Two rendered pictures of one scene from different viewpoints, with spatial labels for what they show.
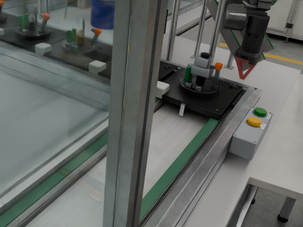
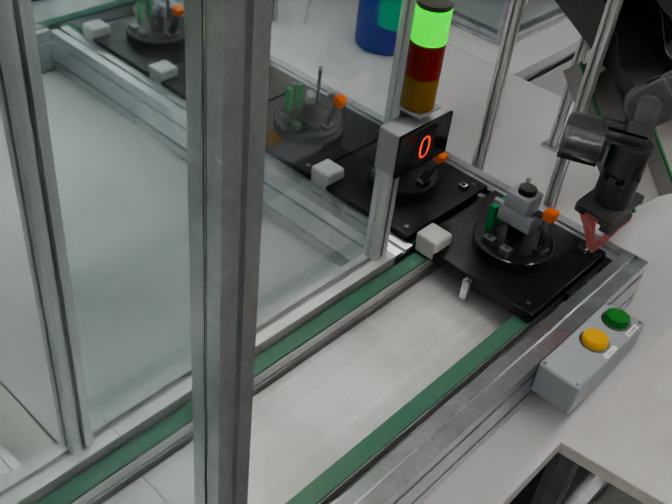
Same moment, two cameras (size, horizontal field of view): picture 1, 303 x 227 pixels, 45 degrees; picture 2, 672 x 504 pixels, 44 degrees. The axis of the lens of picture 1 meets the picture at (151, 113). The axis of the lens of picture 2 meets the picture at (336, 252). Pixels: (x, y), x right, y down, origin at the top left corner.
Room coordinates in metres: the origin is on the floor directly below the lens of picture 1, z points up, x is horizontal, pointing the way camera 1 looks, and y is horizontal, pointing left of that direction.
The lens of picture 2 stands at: (-0.07, -0.14, 1.85)
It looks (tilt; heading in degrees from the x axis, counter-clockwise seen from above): 39 degrees down; 14
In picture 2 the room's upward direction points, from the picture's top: 7 degrees clockwise
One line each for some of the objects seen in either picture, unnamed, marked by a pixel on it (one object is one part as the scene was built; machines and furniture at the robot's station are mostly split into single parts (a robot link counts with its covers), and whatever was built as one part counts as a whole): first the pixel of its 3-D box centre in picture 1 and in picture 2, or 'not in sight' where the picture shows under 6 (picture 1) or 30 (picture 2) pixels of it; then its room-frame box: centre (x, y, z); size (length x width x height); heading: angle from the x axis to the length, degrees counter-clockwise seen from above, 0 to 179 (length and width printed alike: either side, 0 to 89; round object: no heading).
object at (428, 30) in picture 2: not in sight; (431, 23); (0.99, 0.04, 1.38); 0.05 x 0.05 x 0.05
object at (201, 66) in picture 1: (200, 63); (518, 202); (1.11, -0.14, 1.06); 0.08 x 0.04 x 0.07; 66
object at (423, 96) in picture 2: not in sight; (419, 89); (0.99, 0.04, 1.28); 0.05 x 0.05 x 0.05
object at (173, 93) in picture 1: (198, 91); (510, 250); (1.11, -0.15, 0.96); 0.24 x 0.24 x 0.02; 65
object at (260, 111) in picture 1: (259, 113); (616, 320); (1.01, -0.34, 0.96); 0.04 x 0.04 x 0.02
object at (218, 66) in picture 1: (214, 74); (542, 227); (1.09, -0.19, 1.04); 0.04 x 0.02 x 0.08; 65
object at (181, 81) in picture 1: (199, 85); (513, 242); (1.11, -0.15, 0.98); 0.14 x 0.14 x 0.02
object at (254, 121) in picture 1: (254, 122); (594, 341); (0.94, -0.31, 0.96); 0.04 x 0.04 x 0.02
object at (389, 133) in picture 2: not in sight; (420, 84); (0.99, 0.04, 1.29); 0.12 x 0.05 x 0.25; 155
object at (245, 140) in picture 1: (251, 131); (588, 354); (0.94, -0.31, 0.93); 0.21 x 0.07 x 0.06; 155
